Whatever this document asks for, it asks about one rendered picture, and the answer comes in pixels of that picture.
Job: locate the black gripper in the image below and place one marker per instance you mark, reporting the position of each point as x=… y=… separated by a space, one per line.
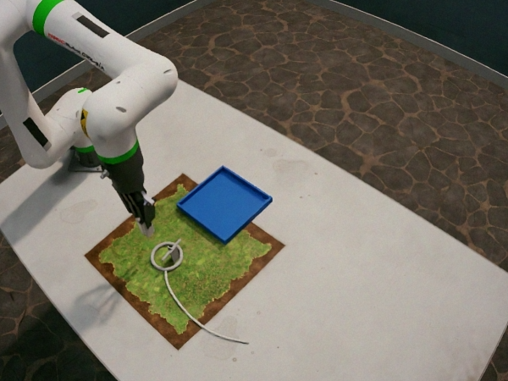
x=138 y=201

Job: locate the green grass mat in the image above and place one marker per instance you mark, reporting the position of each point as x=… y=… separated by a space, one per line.
x=210 y=276

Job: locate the grey cable loop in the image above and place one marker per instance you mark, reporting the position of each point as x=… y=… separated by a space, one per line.
x=170 y=268

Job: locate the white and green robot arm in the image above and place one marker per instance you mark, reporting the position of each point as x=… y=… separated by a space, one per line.
x=141 y=81

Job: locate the blue tray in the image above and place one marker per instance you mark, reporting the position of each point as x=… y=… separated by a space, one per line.
x=224 y=204

